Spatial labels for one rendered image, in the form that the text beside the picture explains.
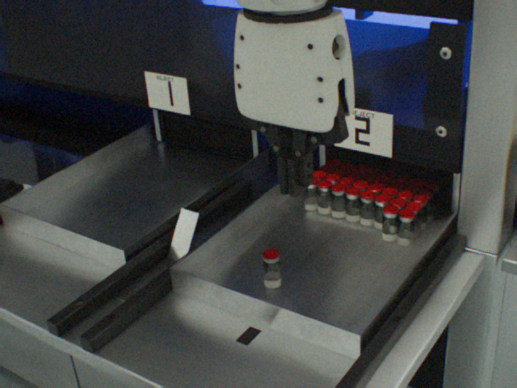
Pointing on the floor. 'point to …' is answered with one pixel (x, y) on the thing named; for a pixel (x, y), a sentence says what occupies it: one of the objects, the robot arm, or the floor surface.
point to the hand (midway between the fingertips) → (295, 170)
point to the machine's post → (485, 190)
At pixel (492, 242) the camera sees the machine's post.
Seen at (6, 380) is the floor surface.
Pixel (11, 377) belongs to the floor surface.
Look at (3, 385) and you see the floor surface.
